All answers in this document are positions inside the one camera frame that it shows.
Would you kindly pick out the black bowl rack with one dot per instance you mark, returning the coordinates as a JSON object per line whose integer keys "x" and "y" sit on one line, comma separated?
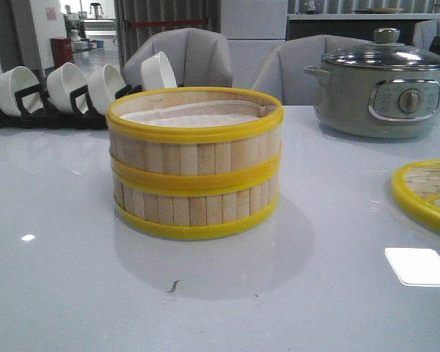
{"x": 84, "y": 115}

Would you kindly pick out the grey chair far right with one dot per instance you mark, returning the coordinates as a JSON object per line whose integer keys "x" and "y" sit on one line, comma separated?
{"x": 425, "y": 32}

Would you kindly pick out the white bowl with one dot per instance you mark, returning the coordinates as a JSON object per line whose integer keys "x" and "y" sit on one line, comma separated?
{"x": 11, "y": 81}
{"x": 103, "y": 84}
{"x": 61, "y": 82}

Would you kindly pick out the grey chair left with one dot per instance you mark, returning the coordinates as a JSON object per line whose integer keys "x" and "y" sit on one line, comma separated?
{"x": 199, "y": 58}

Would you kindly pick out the red bin in background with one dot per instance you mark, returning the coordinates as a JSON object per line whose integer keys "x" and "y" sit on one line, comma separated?
{"x": 61, "y": 51}

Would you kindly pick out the grey electric cooking pot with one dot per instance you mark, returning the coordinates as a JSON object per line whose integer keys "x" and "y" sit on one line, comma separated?
{"x": 388, "y": 104}

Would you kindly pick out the white bowl right end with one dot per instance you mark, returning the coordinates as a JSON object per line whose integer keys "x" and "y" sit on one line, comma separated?
{"x": 157, "y": 73}

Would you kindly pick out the bamboo steamer tray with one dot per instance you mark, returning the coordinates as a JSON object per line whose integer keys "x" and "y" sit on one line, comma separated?
{"x": 194, "y": 161}
{"x": 196, "y": 218}

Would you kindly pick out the grey chair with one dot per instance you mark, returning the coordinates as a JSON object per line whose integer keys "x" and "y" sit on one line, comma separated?
{"x": 282, "y": 72}
{"x": 425, "y": 32}
{"x": 199, "y": 58}

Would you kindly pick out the grey chair middle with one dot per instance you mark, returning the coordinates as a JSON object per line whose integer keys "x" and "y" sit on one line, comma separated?
{"x": 282, "y": 72}

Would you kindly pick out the bamboo steamer lid yellow rim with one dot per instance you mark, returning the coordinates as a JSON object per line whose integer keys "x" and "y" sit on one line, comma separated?
{"x": 416, "y": 189}

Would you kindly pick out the glass pot lid with knob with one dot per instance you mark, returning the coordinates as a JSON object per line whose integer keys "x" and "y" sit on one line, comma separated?
{"x": 385, "y": 52}

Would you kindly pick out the white bowl far left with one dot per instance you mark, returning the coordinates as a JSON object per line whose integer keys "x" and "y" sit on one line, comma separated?
{"x": 11, "y": 81}

